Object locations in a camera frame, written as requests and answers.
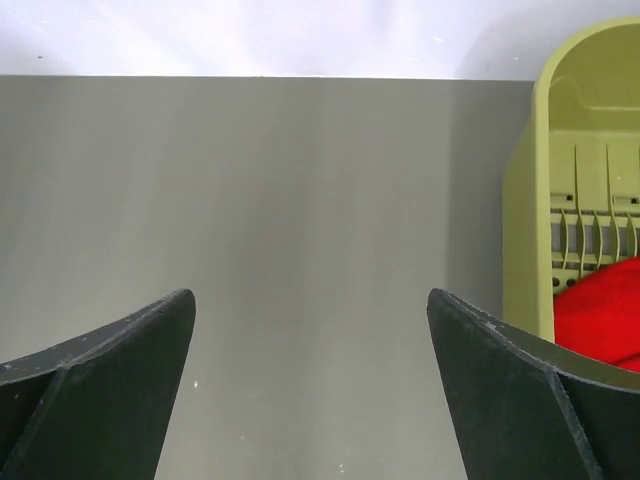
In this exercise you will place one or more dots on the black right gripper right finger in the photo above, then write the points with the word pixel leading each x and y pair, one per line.
pixel 525 408

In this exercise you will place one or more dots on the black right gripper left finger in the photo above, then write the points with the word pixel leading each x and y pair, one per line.
pixel 97 406

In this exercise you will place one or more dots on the red t shirt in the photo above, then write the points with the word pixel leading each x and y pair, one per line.
pixel 598 317

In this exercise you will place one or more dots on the green plastic laundry basket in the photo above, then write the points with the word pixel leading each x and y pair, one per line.
pixel 570 194

